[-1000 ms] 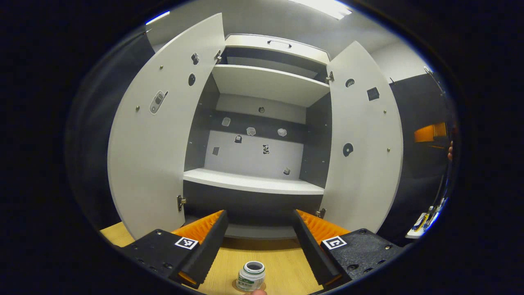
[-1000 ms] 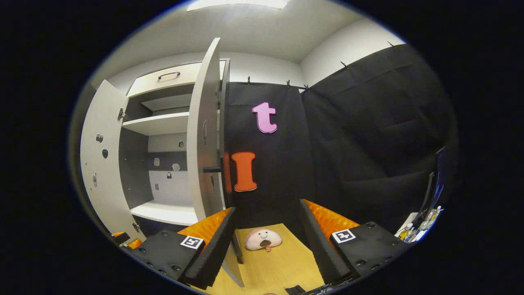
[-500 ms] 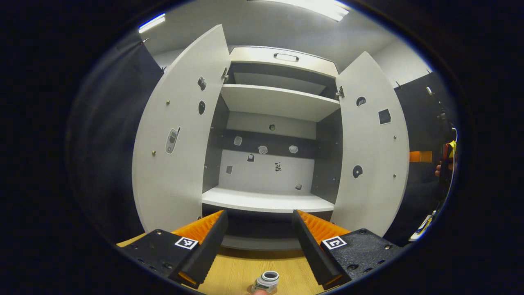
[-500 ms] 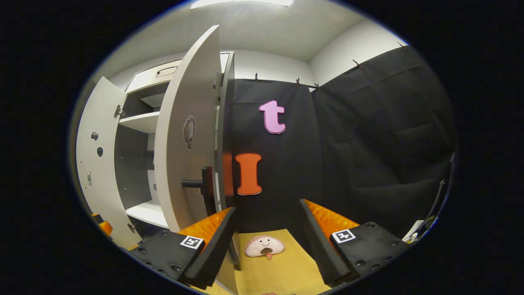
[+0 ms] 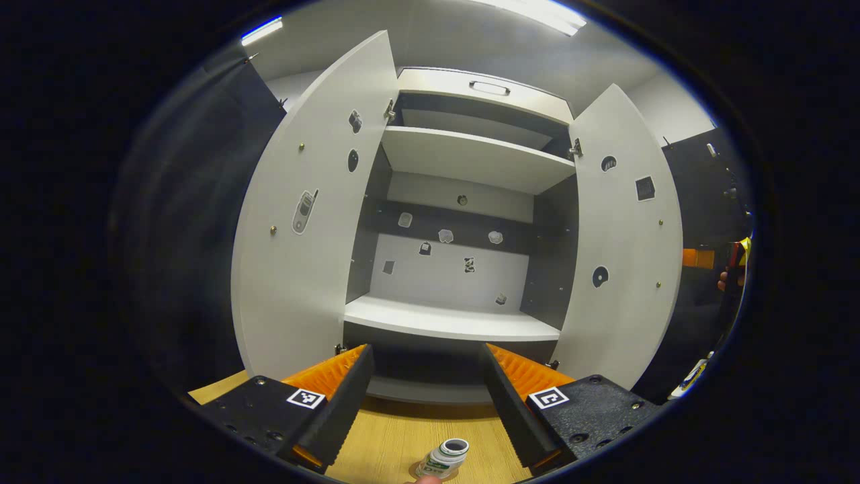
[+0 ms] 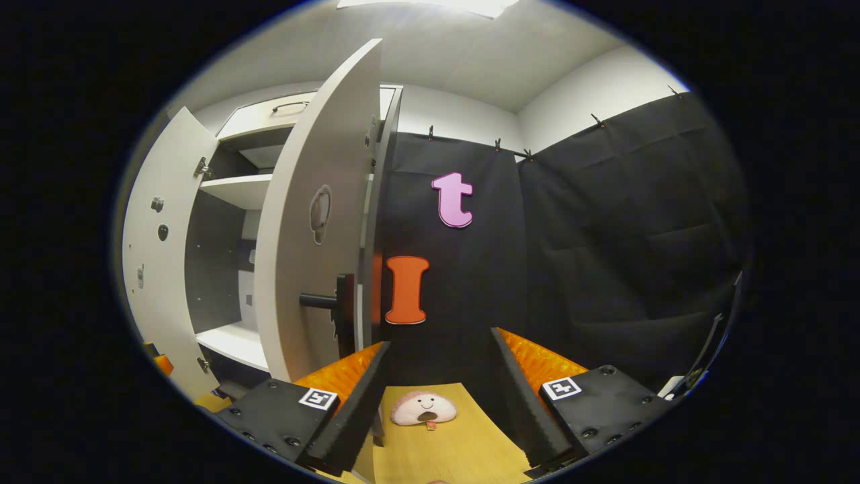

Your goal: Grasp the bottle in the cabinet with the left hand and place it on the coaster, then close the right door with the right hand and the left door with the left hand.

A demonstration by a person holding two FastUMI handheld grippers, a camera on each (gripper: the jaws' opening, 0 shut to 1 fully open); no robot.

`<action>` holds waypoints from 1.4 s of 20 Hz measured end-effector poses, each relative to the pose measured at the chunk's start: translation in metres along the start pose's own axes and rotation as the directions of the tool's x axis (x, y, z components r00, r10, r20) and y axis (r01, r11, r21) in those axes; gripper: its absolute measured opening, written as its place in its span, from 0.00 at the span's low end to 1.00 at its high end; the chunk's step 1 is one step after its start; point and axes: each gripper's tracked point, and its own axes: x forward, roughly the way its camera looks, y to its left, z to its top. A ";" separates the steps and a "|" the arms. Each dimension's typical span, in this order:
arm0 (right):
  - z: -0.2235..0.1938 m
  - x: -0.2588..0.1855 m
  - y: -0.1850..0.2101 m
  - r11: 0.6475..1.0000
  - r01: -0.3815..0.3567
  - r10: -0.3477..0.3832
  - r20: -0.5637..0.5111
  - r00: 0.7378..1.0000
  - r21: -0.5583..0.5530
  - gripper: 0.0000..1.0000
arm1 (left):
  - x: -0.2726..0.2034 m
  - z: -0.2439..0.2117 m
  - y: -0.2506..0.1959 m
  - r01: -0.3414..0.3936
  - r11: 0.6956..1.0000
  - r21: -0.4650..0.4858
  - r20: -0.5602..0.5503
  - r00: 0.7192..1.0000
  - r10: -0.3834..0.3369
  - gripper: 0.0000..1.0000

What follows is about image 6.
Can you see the white cabinet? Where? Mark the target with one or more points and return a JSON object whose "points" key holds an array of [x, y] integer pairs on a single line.
{"points": [[222, 269]]}

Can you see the white cabinet shelf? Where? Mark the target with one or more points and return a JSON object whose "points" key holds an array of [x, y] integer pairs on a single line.
{"points": [[238, 189]]}

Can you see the white cabinet door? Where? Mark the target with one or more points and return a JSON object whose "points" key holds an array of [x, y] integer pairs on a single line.
{"points": [[168, 289], [295, 168]]}

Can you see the pink smiling plush toy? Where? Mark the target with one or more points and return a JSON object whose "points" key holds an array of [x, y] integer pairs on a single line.
{"points": [[423, 407]]}

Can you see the white plastic item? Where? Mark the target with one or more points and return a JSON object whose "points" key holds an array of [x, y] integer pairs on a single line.
{"points": [[672, 386]]}

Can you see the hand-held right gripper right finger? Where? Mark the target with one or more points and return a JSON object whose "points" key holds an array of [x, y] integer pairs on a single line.
{"points": [[521, 403]]}

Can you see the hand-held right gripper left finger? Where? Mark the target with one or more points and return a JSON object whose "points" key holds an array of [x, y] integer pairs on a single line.
{"points": [[363, 403]]}

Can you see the long ceiling light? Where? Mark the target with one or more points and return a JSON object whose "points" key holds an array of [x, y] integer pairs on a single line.
{"points": [[437, 5]]}

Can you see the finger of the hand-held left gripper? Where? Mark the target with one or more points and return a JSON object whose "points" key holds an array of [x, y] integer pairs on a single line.
{"points": [[161, 363]]}

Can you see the white cabinet drawer front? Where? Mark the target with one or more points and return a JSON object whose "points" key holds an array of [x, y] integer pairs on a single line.
{"points": [[255, 121]]}

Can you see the black backdrop cloth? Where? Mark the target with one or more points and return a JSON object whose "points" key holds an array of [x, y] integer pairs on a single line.
{"points": [[605, 235]]}

